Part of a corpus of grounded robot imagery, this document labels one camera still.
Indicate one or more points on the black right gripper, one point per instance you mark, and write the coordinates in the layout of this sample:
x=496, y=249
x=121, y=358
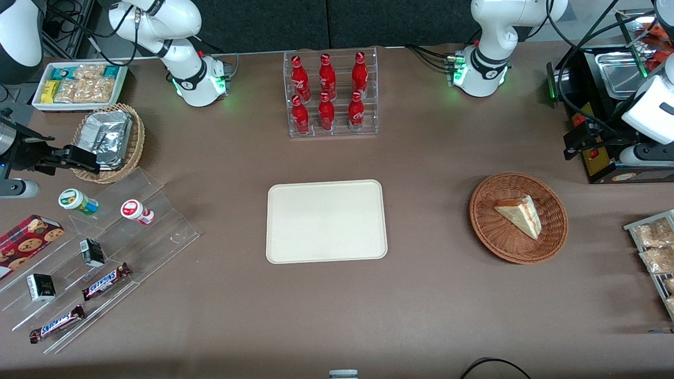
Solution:
x=27, y=154

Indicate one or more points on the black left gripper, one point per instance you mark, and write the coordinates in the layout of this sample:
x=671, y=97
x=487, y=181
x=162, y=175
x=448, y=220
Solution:
x=603, y=135

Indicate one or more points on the triangle sandwich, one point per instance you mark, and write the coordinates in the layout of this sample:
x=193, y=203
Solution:
x=521, y=215

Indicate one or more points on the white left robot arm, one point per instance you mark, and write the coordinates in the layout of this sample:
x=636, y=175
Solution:
x=484, y=31

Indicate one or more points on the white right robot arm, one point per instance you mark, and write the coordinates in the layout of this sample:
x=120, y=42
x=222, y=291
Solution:
x=158, y=21

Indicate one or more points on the tan oval wicker basket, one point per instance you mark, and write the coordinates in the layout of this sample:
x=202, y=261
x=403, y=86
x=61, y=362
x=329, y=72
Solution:
x=136, y=142

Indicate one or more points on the brown round wicker basket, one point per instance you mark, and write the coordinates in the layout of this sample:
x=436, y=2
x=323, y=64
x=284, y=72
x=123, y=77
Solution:
x=495, y=237

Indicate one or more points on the tray of bagged snacks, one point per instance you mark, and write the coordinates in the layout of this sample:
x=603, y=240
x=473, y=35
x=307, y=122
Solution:
x=650, y=279

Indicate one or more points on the cream plastic serving tray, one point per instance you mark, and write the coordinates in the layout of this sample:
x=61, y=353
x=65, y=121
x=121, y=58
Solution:
x=326, y=221

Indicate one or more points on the silver foil packet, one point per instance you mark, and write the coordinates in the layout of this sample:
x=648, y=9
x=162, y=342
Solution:
x=105, y=134
x=111, y=162

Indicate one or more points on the green lid white cup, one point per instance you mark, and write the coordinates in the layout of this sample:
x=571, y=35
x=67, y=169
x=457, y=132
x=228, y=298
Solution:
x=76, y=201

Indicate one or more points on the black counter appliance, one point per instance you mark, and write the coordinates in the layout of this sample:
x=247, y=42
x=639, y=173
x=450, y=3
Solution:
x=579, y=95

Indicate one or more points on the white rectangular snack bin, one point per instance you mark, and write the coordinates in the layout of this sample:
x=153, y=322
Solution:
x=39, y=102

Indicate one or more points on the clear cracker bag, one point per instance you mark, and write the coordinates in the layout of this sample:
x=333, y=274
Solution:
x=89, y=72
x=99, y=90
x=69, y=91

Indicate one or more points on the yellow snack pack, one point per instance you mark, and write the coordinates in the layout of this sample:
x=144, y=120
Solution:
x=49, y=92

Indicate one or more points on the stainless steel pan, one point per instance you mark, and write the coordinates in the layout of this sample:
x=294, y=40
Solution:
x=618, y=73

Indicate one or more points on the red lid white cup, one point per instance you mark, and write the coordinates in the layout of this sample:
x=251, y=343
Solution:
x=134, y=210

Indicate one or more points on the teal snack pack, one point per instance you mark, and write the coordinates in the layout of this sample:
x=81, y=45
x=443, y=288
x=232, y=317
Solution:
x=111, y=71
x=63, y=72

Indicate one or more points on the small black carton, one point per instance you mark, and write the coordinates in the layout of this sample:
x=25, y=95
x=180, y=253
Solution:
x=92, y=252
x=41, y=287

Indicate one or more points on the red cookie box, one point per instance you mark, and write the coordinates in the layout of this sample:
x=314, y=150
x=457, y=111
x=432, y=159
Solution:
x=26, y=242

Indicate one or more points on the clear acrylic stepped display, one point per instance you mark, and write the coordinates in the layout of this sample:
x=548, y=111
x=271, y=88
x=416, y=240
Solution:
x=158, y=231

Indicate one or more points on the clear bag of nuts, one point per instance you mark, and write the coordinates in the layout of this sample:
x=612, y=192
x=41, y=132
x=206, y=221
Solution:
x=670, y=287
x=655, y=233
x=658, y=260

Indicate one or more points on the orange snack packet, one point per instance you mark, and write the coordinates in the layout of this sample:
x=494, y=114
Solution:
x=661, y=45

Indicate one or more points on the brown Snickers bar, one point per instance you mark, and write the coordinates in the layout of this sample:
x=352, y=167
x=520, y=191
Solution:
x=57, y=324
x=105, y=282

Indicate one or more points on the small blue object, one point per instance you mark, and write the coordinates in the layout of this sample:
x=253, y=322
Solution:
x=661, y=331

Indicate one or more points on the black backdrop panel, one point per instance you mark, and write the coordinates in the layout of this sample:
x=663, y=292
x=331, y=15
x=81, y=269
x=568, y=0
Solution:
x=263, y=23
x=400, y=21

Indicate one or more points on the red cola bottle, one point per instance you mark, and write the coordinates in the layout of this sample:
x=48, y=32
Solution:
x=326, y=115
x=356, y=113
x=300, y=117
x=299, y=79
x=360, y=76
x=327, y=78

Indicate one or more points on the clear acrylic bottle rack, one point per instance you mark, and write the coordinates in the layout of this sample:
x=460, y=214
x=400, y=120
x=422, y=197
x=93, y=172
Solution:
x=339, y=131

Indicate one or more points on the grey cylindrical object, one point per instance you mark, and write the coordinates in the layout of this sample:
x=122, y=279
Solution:
x=343, y=374

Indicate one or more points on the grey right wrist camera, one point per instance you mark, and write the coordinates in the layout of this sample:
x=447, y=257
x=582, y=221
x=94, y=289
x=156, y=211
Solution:
x=18, y=188

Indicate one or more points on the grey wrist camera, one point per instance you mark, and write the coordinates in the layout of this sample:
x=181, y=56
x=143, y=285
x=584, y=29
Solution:
x=645, y=156
x=18, y=188

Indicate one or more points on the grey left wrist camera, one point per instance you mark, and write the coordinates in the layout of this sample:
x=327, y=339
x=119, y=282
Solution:
x=645, y=156

